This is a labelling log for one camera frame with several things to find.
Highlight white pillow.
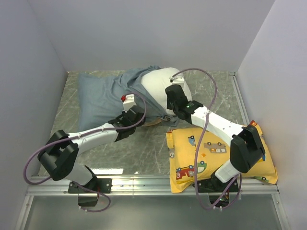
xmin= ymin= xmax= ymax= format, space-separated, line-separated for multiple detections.
xmin=141 ymin=67 xmax=179 ymax=116

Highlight blue striped pillowcase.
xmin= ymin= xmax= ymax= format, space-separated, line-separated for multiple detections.
xmin=78 ymin=66 xmax=179 ymax=131

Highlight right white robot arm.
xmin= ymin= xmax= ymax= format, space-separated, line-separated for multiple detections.
xmin=165 ymin=84 xmax=265 ymax=192

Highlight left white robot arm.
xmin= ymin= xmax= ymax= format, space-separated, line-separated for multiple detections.
xmin=37 ymin=105 xmax=145 ymax=193

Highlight yellow cartoon car pillow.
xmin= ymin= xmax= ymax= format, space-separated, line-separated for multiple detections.
xmin=166 ymin=125 xmax=278 ymax=193

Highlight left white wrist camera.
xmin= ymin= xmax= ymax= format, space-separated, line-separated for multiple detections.
xmin=121 ymin=94 xmax=136 ymax=112

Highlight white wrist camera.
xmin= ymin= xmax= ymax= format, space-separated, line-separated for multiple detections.
xmin=121 ymin=94 xmax=136 ymax=112
xmin=170 ymin=74 xmax=185 ymax=88

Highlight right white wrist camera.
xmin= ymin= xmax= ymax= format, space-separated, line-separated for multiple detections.
xmin=170 ymin=74 xmax=185 ymax=88

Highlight right side aluminium rail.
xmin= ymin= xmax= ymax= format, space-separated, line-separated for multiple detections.
xmin=229 ymin=72 xmax=250 ymax=125

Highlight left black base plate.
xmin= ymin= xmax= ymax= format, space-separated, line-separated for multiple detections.
xmin=68 ymin=178 xmax=112 ymax=207

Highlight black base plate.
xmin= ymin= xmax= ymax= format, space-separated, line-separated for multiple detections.
xmin=198 ymin=178 xmax=242 ymax=210
xmin=68 ymin=178 xmax=112 ymax=207

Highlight aluminium mounting rail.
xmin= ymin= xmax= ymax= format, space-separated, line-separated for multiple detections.
xmin=26 ymin=174 xmax=279 ymax=196

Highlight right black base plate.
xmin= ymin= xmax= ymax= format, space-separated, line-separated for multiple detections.
xmin=198 ymin=178 xmax=242 ymax=210

